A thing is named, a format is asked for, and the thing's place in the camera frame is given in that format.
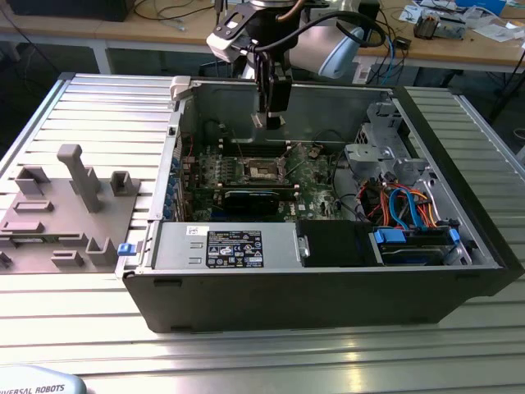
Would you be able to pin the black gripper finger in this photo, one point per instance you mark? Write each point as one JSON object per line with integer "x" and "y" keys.
{"x": 279, "y": 94}
{"x": 262, "y": 82}

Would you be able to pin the silver topped CPU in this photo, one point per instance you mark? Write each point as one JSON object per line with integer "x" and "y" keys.
{"x": 257, "y": 120}

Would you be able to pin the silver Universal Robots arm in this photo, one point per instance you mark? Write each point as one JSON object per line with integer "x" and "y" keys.
{"x": 324, "y": 53}

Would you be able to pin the black RAM slot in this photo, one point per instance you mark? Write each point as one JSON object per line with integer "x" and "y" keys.
{"x": 266, "y": 154}
{"x": 266, "y": 147}
{"x": 266, "y": 143}
{"x": 266, "y": 150}
{"x": 262, "y": 188}
{"x": 262, "y": 184}

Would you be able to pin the thin metal locking lever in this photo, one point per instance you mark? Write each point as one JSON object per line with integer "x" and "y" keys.
{"x": 237, "y": 143}

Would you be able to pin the CPU socket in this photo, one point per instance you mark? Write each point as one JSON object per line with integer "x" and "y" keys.
{"x": 258, "y": 171}

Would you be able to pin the round coin cell battery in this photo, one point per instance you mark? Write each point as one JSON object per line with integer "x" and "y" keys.
{"x": 314, "y": 152}

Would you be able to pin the black upright stand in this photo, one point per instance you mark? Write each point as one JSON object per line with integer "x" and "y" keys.
{"x": 369, "y": 10}

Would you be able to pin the metal drive cage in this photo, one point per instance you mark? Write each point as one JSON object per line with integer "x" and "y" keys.
{"x": 381, "y": 117}

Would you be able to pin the green motherboard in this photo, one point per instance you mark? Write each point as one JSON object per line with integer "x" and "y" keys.
{"x": 316, "y": 197}

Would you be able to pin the black graphics card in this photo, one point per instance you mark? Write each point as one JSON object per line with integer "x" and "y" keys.
{"x": 250, "y": 203}

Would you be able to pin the small black adapter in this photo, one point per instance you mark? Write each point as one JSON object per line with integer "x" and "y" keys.
{"x": 403, "y": 43}

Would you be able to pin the wooden desk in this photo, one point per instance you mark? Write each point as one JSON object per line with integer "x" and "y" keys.
{"x": 123, "y": 30}
{"x": 451, "y": 53}

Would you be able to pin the small electronic device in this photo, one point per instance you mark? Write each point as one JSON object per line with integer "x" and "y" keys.
{"x": 426, "y": 28}

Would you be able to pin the black plastic shroud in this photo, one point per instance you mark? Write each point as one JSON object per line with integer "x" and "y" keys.
{"x": 332, "y": 242}

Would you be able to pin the hard disk in blue carrier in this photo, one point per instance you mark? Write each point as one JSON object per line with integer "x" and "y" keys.
{"x": 453, "y": 237}
{"x": 389, "y": 237}

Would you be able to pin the grey power supply unit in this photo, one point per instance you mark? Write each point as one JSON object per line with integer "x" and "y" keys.
{"x": 180, "y": 246}

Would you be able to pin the black PC case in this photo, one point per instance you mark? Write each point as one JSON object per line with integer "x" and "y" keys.
{"x": 287, "y": 303}

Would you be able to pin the black computer box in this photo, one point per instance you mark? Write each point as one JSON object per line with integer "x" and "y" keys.
{"x": 61, "y": 10}

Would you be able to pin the blue cardboard box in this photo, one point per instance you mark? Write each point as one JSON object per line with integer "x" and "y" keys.
{"x": 484, "y": 6}

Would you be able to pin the blue plastic case latch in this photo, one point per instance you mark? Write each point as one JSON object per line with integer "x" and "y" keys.
{"x": 126, "y": 249}

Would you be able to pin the white paper sheets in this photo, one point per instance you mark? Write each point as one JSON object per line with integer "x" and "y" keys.
{"x": 500, "y": 30}

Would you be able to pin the grey plastic parts rack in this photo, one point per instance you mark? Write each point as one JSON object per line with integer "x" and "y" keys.
{"x": 61, "y": 230}

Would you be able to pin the pale blue teach pendant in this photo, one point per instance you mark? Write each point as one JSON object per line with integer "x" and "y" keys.
{"x": 37, "y": 383}

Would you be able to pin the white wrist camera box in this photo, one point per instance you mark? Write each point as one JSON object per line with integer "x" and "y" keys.
{"x": 223, "y": 45}

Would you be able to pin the silver metal bracket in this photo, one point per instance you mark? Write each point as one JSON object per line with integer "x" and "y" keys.
{"x": 365, "y": 156}

